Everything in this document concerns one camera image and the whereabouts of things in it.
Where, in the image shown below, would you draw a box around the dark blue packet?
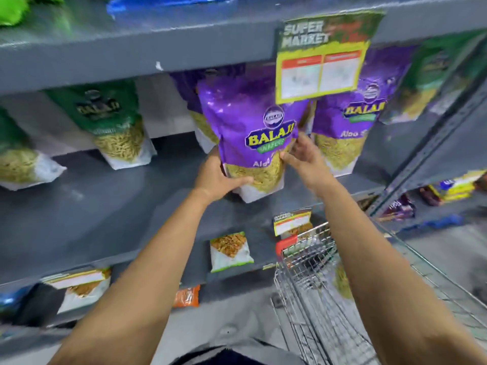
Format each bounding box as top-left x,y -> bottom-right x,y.
0,284 -> 66,328

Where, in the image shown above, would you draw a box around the grey metal shelf rack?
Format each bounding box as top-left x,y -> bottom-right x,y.
0,0 -> 487,350

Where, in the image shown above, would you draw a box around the blue flat packet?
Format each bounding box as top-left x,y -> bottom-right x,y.
423,214 -> 464,230

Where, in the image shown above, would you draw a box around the snack packet in cart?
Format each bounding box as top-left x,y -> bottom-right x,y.
334,262 -> 355,301

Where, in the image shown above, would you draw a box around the small white green snack packet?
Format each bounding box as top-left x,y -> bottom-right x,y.
210,231 -> 255,273

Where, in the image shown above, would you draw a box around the metal wire shopping cart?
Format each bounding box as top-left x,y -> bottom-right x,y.
271,222 -> 487,365

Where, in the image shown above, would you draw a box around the person's grey shirt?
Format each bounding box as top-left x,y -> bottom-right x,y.
170,337 -> 307,365

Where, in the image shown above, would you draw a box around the purple snack packet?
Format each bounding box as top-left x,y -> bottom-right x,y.
170,67 -> 246,154
197,66 -> 310,204
311,45 -> 416,177

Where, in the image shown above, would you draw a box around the person's right hand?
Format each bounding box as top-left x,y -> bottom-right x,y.
280,132 -> 336,195

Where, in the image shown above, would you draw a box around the bright green packet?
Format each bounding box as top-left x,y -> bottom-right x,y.
0,0 -> 66,27

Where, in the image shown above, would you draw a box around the person's left forearm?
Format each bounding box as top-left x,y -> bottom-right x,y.
49,187 -> 226,365

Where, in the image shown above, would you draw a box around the large green yellow shelf label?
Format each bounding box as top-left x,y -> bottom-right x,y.
275,10 -> 387,105

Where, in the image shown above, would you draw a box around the dark purple packet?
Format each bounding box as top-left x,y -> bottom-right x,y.
380,194 -> 417,222

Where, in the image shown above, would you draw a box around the yellow packets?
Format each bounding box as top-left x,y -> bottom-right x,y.
427,170 -> 487,204

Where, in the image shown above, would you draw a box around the orange snack packet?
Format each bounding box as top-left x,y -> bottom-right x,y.
173,284 -> 201,309

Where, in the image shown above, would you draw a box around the person's left hand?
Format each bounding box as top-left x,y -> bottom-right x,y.
193,146 -> 255,204

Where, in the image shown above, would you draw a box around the person's right forearm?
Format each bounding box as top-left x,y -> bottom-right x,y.
315,178 -> 487,365

